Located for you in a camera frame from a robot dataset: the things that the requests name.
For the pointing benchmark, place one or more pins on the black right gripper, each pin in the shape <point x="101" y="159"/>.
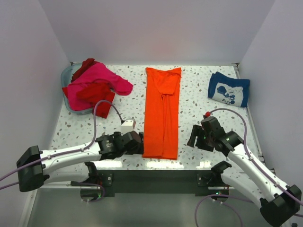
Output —
<point x="197" y="131"/>

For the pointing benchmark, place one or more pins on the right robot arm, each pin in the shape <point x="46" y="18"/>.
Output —
<point x="277" y="201"/>

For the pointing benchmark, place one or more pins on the orange t-shirt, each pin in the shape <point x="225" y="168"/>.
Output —
<point x="161" y="113"/>

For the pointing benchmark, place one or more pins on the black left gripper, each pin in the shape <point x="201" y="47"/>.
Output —
<point x="138" y="149"/>

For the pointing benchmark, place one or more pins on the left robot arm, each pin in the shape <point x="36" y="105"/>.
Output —
<point x="38" y="167"/>

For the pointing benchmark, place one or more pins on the dark red t-shirt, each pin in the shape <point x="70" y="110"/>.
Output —
<point x="89" y="62"/>

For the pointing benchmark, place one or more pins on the pink t-shirt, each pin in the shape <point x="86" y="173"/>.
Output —
<point x="98" y="73"/>

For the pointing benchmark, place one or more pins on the light blue plastic basket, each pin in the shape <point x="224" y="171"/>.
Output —
<point x="66" y="77"/>

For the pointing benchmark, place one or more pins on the folded blue printed t-shirt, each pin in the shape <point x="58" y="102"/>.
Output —
<point x="229" y="91"/>

